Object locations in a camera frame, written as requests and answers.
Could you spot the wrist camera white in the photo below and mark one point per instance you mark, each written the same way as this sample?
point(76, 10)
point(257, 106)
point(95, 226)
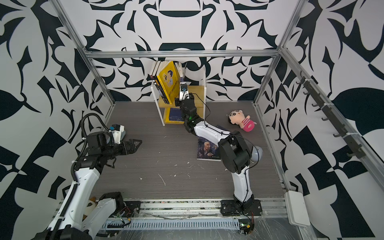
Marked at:
point(184, 93)
point(115, 131)

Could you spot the purple old man book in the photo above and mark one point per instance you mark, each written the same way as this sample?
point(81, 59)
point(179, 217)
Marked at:
point(208, 151)
point(181, 70)

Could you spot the small plush toy behind rail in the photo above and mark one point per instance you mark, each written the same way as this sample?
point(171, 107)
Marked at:
point(91, 205)

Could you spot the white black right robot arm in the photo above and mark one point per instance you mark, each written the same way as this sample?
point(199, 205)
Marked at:
point(234, 151)

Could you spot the black deer antler book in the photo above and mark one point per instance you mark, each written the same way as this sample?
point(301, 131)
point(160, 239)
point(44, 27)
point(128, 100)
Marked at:
point(160, 88)

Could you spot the small blue book yellow label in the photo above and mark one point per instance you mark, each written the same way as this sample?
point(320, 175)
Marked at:
point(175, 115)

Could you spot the white wooden two-tier shelf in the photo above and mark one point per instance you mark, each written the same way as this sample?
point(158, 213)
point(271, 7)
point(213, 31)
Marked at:
point(199, 92)

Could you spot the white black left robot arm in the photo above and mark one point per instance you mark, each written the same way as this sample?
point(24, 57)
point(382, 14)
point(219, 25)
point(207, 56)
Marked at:
point(71, 223)

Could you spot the white power box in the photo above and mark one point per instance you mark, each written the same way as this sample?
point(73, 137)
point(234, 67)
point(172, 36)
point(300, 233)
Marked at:
point(296, 209)

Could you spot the light blue glasses case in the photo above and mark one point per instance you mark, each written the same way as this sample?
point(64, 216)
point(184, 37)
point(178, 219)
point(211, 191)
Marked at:
point(123, 133)

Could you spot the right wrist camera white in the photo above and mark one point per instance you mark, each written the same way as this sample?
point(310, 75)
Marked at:
point(184, 93)

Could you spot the white grey round speaker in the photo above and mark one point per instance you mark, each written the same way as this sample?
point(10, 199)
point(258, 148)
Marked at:
point(257, 153)

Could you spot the plush doll pink shorts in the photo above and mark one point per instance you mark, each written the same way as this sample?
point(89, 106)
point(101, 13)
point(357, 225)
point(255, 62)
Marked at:
point(237, 117)

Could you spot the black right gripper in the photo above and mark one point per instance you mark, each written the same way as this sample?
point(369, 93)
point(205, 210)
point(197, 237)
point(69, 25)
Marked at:
point(179, 103)

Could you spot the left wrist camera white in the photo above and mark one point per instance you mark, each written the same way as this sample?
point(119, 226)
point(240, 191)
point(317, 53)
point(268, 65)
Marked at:
point(115, 131)

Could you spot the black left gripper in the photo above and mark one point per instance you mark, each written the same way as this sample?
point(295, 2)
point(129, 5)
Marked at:
point(131, 149)

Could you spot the black wall hook rail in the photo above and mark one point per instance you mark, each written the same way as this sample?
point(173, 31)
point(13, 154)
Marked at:
point(333, 116)

